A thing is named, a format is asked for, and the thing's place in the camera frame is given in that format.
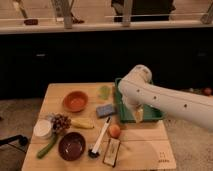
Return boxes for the dark red bowl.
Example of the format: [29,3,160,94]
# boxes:
[58,132,86,161]

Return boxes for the white dish brush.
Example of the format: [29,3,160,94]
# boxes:
[88,117,111,158]

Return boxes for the small brown box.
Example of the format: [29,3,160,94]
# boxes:
[103,138,120,167]

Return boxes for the orange-red bowl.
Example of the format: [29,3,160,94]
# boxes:
[62,91,88,113]

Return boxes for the green cucumber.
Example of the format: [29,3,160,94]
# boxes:
[36,134,58,159]

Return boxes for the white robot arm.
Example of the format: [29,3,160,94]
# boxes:
[118,64,213,131]

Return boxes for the white round container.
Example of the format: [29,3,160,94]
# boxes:
[33,119,52,139]

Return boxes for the light green cloth piece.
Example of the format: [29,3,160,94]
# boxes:
[99,86,110,100]

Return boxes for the orange fruit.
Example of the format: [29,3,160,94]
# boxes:
[108,124,121,138]

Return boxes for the green plastic tray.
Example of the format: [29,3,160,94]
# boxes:
[114,78,164,123]

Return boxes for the blue-grey sponge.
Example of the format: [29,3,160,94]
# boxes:
[96,104,115,118]

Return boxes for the black chair base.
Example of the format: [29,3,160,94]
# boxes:
[0,135,28,146]

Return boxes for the wooden table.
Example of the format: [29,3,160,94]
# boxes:
[22,83,176,171]

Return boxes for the yellow banana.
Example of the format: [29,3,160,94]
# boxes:
[71,119,94,129]

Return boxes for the bunch of purple grapes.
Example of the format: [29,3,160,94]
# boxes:
[52,114,71,134]

